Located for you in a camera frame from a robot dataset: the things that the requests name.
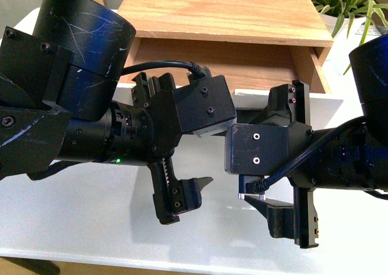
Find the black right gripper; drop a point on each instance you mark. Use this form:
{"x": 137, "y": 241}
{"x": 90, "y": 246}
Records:
{"x": 289, "y": 105}

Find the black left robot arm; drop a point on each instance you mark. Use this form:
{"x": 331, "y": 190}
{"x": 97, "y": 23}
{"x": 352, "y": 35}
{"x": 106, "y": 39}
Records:
{"x": 67, "y": 98}

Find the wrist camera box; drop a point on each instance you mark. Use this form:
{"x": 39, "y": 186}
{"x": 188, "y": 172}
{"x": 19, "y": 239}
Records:
{"x": 205, "y": 106}
{"x": 254, "y": 151}

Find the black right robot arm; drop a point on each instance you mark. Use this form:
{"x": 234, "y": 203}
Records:
{"x": 352, "y": 156}

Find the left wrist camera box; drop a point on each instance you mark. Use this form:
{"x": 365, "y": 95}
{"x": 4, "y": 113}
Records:
{"x": 205, "y": 106}

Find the wooden drawer cabinet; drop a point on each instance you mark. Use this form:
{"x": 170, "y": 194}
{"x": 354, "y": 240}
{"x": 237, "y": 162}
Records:
{"x": 276, "y": 22}

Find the spider plant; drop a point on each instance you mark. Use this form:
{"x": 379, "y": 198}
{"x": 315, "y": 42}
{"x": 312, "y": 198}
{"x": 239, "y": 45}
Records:
{"x": 351, "y": 9}

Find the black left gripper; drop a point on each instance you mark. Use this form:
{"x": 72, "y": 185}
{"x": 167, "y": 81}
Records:
{"x": 155, "y": 95}

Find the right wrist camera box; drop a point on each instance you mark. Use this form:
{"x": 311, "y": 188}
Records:
{"x": 254, "y": 151}

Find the label sticker on table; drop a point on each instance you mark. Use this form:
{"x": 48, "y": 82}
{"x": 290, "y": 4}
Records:
{"x": 374, "y": 30}

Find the white plant pot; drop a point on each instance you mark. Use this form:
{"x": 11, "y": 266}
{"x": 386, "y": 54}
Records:
{"x": 346, "y": 30}

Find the white drawer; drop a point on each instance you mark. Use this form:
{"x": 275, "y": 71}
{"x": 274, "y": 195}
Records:
{"x": 250, "y": 70}

